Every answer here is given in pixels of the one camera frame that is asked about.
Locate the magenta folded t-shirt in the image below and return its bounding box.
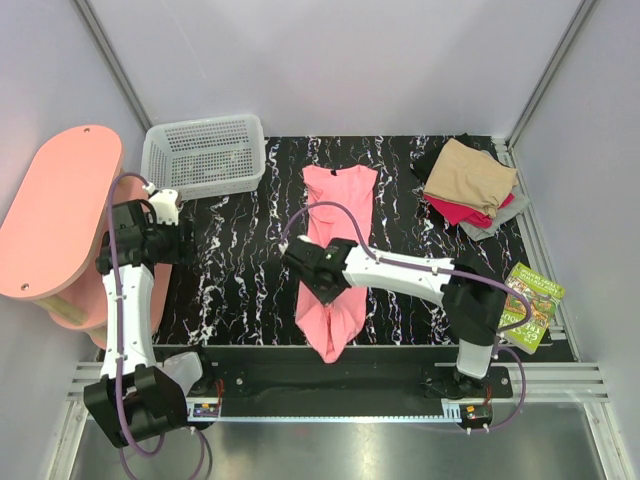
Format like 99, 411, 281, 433
424, 195, 493, 228

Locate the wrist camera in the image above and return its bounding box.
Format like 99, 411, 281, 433
283, 238, 357, 275
143, 183, 181, 226

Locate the tan folded t-shirt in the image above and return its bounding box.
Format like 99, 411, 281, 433
423, 139, 519, 218

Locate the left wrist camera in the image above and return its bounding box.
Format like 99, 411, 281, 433
143, 183, 181, 226

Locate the pink three-tier shelf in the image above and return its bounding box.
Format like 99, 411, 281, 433
0, 124, 174, 351

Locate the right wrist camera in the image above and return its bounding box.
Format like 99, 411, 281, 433
283, 238, 357, 275

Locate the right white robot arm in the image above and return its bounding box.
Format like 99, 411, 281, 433
287, 236, 507, 399

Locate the pink t-shirt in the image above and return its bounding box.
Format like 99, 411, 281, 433
295, 165, 378, 363

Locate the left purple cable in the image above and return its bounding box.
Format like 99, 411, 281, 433
108, 172, 214, 479

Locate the green treehouse book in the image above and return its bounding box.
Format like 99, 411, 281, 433
499, 262, 566, 355

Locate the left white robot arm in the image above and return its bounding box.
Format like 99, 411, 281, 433
83, 195, 216, 449

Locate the grey folded t-shirt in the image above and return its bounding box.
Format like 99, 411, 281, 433
459, 190, 530, 242

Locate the black folded t-shirt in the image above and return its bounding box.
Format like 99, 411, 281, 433
410, 133, 476, 183

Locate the white plastic mesh basket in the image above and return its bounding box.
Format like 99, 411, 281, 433
141, 114, 266, 200

